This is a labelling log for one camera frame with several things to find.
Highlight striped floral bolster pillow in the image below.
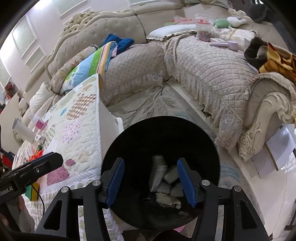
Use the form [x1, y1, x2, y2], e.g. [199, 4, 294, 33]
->
[50, 45, 98, 94]

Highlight white frilled cushion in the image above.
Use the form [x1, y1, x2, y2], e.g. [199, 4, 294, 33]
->
[146, 24, 196, 41]

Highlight white thermos bottle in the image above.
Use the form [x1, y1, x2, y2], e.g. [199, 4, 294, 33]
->
[12, 118, 36, 144]

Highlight white cardboard sheets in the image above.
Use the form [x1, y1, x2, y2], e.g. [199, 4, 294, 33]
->
[252, 124, 295, 179]

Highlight white tissue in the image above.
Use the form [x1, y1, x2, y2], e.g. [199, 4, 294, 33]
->
[156, 193, 181, 209]

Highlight clear bag of snacks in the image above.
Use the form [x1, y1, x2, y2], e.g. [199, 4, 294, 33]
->
[195, 14, 214, 42]

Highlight white pill bottle pink label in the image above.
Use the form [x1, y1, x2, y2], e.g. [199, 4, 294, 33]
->
[29, 113, 46, 130]

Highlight blue knitted garment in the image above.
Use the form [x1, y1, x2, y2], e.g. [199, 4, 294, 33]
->
[103, 34, 134, 55]

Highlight red plastic bag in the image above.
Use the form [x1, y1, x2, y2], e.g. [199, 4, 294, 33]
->
[29, 150, 43, 162]

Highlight yellow brown cloth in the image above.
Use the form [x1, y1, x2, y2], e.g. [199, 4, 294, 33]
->
[259, 43, 296, 84]

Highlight pink hair dryer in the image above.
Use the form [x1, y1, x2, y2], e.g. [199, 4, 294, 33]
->
[209, 41, 238, 52]

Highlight beige tufted sofa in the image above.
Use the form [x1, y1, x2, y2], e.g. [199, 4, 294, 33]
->
[23, 3, 295, 161]

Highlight green plush toy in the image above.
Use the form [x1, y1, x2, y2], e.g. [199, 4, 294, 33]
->
[213, 19, 231, 29]

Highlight white cream left cushion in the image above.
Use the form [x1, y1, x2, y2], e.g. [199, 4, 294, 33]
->
[29, 82, 55, 114]

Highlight white blue striped medicine box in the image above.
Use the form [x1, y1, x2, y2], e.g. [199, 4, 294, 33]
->
[35, 134, 45, 145]

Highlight black cable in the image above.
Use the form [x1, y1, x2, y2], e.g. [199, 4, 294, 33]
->
[31, 184, 46, 217]

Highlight black trash bin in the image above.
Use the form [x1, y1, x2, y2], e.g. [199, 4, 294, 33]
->
[102, 116, 220, 230]

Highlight colourful cartoon pillow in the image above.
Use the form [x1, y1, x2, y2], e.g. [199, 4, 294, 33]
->
[60, 41, 117, 94]

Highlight patchwork quilted table cover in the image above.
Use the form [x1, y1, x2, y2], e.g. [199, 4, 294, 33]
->
[11, 73, 125, 241]

